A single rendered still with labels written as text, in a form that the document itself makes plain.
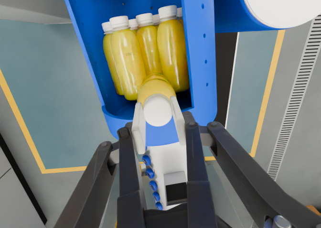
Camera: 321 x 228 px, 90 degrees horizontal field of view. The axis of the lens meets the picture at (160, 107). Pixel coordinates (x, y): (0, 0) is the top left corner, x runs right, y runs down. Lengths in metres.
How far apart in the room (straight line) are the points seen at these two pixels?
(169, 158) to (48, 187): 2.05
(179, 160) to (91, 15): 0.62
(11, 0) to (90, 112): 1.09
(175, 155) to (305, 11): 0.63
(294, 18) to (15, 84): 1.96
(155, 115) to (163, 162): 0.56
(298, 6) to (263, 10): 0.09
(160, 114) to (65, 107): 1.65
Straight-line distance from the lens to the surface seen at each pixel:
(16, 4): 0.96
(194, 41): 0.28
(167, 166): 0.78
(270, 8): 0.54
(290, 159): 2.69
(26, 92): 1.94
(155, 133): 0.30
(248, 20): 0.55
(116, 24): 0.38
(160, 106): 0.21
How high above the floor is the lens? 1.48
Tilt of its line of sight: 66 degrees down
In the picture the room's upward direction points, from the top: 172 degrees clockwise
